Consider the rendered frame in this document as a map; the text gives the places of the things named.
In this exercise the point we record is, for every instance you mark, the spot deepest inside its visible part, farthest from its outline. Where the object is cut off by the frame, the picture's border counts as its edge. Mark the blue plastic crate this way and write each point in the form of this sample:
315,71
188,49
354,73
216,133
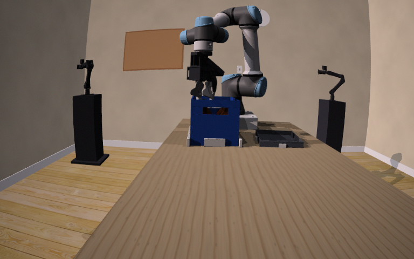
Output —
214,126

